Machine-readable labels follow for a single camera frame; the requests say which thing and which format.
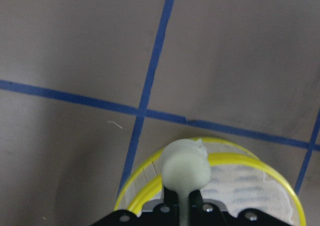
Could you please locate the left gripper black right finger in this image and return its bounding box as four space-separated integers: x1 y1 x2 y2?
188 190 204 211

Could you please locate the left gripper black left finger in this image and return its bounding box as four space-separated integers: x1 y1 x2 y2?
163 187 179 213

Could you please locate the white steamed bun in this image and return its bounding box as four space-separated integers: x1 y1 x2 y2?
160 139 212 226

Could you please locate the yellow-rimmed bamboo steamer tray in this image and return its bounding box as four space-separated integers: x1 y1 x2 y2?
114 137 307 226

